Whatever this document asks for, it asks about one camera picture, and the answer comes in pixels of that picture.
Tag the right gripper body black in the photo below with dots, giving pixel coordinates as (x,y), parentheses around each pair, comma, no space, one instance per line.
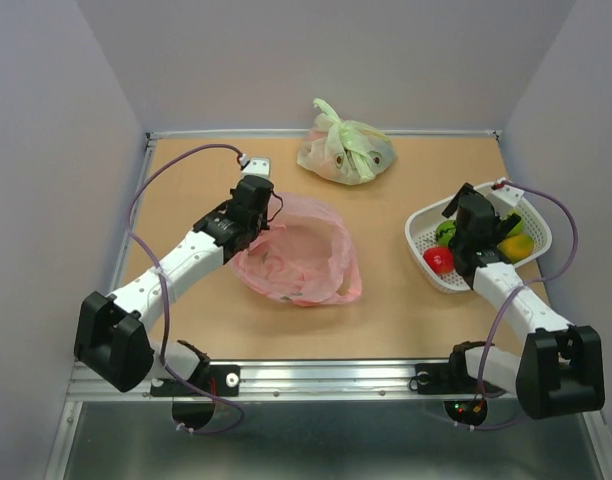
(495,222)

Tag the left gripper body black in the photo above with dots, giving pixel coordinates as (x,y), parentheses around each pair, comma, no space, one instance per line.
(262,223)

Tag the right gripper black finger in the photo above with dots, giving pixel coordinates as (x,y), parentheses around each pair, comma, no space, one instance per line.
(451,208)
(508,227)

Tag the yellow green mango fruit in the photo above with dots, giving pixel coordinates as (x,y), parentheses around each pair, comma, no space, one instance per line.
(517,248)

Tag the green striped round fruit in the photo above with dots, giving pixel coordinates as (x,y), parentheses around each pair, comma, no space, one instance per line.
(444,232)

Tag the red apple fruit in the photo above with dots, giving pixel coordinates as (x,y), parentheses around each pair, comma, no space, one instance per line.
(439,259)

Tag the pink plastic bag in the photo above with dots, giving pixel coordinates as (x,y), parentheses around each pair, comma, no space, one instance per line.
(307,256)

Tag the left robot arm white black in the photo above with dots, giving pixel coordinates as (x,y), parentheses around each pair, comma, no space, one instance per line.
(112,336)

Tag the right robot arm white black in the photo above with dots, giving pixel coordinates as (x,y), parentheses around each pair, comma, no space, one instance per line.
(560,370)

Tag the green tied plastic bag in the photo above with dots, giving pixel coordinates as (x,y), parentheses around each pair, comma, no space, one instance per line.
(347,152)

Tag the white perforated plastic basket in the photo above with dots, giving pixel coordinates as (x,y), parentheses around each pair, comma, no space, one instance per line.
(420,234)

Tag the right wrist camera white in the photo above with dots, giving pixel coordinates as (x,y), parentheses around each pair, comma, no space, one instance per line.
(504,197)

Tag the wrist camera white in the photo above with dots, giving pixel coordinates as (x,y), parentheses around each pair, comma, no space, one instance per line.
(504,197)
(255,166)

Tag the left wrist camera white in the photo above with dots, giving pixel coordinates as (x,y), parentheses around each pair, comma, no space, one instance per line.
(255,166)

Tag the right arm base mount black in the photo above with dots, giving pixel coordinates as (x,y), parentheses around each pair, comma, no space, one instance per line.
(451,377)

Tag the aluminium frame rail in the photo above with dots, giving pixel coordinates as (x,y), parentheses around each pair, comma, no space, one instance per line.
(281,381)

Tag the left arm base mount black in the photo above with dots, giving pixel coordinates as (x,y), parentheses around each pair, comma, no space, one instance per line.
(203,396)

